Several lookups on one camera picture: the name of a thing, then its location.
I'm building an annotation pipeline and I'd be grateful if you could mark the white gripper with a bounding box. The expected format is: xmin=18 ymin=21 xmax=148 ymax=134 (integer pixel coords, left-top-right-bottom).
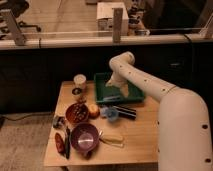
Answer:
xmin=105 ymin=76 xmax=129 ymax=98

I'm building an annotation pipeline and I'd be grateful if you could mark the blue sponge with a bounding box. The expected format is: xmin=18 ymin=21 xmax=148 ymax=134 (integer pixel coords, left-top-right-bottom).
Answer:
xmin=103 ymin=96 xmax=121 ymax=101

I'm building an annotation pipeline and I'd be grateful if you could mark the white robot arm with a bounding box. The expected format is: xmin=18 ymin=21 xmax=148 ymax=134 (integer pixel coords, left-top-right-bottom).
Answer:
xmin=107 ymin=52 xmax=213 ymax=171

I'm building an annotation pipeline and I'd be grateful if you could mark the green plastic tray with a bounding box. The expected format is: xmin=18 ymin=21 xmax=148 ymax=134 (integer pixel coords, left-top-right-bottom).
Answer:
xmin=94 ymin=72 xmax=145 ymax=105

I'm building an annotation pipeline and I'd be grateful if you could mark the black rectangular case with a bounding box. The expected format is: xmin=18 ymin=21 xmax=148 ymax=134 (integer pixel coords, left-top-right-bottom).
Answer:
xmin=115 ymin=106 xmax=136 ymax=120

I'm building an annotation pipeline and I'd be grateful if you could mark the white paper cup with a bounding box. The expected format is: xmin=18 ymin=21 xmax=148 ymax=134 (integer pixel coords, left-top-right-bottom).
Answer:
xmin=73 ymin=74 xmax=86 ymax=90

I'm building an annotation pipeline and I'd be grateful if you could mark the orange round fruit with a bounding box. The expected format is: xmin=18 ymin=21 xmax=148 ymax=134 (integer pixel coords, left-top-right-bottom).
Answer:
xmin=88 ymin=104 xmax=100 ymax=118

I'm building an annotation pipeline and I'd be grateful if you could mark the small dark topped jar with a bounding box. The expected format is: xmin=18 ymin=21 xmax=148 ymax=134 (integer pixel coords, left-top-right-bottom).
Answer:
xmin=72 ymin=88 xmax=83 ymax=101

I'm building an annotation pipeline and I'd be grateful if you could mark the brown bowl with nuts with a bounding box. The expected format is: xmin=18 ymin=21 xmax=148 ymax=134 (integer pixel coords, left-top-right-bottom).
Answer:
xmin=65 ymin=103 xmax=89 ymax=124

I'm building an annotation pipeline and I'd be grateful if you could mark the purple bowl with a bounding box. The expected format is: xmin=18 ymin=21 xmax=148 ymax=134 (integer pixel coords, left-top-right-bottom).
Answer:
xmin=70 ymin=123 xmax=99 ymax=156

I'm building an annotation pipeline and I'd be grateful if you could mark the white cardboard box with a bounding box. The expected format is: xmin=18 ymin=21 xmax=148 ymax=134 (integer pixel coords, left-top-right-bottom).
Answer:
xmin=96 ymin=2 xmax=129 ymax=35

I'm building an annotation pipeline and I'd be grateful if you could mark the red spatula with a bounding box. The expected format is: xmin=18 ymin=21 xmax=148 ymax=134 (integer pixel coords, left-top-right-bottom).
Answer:
xmin=55 ymin=133 xmax=65 ymax=154

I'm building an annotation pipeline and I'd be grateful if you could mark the black office chair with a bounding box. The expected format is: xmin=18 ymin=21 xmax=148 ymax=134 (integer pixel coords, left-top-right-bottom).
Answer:
xmin=0 ymin=0 xmax=41 ymax=33

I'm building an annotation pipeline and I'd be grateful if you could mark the wooden centre post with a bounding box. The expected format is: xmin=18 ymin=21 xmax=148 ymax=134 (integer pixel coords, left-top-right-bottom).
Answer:
xmin=112 ymin=8 xmax=123 ymax=43

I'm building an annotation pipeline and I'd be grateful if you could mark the wooden post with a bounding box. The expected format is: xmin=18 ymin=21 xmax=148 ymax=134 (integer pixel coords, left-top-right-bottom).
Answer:
xmin=112 ymin=8 xmax=123 ymax=43
xmin=0 ymin=9 xmax=26 ymax=46
xmin=199 ymin=13 xmax=213 ymax=39

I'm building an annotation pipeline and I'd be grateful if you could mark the wooden right post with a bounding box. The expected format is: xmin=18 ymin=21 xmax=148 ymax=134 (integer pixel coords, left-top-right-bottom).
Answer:
xmin=199 ymin=13 xmax=213 ymax=39

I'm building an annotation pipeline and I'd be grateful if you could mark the wooden left post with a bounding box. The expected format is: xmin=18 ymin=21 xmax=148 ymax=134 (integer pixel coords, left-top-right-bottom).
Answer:
xmin=0 ymin=9 xmax=26 ymax=46

